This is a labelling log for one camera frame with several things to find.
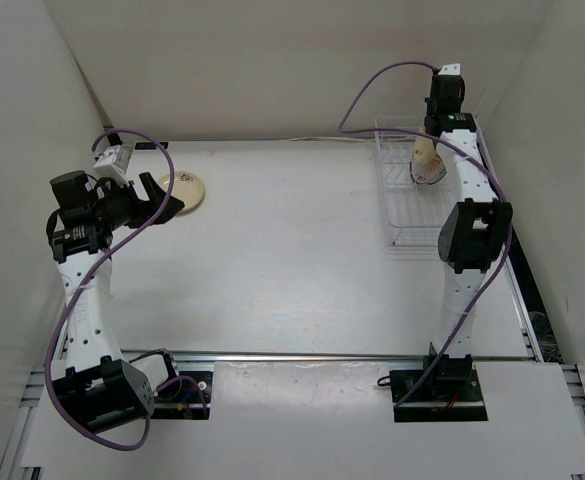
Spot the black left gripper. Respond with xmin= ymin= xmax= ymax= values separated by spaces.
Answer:
xmin=92 ymin=173 xmax=184 ymax=232

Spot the aluminium frame rail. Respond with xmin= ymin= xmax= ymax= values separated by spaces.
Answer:
xmin=121 ymin=349 xmax=543 ymax=364

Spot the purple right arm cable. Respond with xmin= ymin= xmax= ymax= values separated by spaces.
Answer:
xmin=339 ymin=60 xmax=516 ymax=411

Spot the black label sticker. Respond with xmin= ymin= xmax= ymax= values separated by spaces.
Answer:
xmin=134 ymin=142 xmax=169 ymax=151

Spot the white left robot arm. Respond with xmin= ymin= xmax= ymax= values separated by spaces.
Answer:
xmin=46 ymin=170 xmax=184 ymax=434

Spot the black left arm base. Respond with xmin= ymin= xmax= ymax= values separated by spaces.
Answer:
xmin=151 ymin=371 xmax=213 ymax=421

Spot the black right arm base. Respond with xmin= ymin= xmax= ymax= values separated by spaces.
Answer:
xmin=377 ymin=353 xmax=488 ymax=423

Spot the white wire dish rack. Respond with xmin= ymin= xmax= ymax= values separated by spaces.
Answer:
xmin=372 ymin=115 xmax=496 ymax=248

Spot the cream plate with orange pattern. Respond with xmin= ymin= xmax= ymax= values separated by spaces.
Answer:
xmin=410 ymin=156 xmax=445 ymax=185

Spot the small cream printed plate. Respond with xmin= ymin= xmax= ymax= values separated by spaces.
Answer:
xmin=411 ymin=136 xmax=438 ymax=168

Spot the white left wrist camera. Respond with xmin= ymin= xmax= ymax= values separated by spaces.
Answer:
xmin=94 ymin=145 xmax=132 ymax=186

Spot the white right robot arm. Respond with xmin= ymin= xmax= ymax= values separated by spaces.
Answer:
xmin=421 ymin=64 xmax=513 ymax=400

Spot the cream plate with dark print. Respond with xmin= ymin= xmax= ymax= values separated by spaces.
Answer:
xmin=171 ymin=171 xmax=205 ymax=198

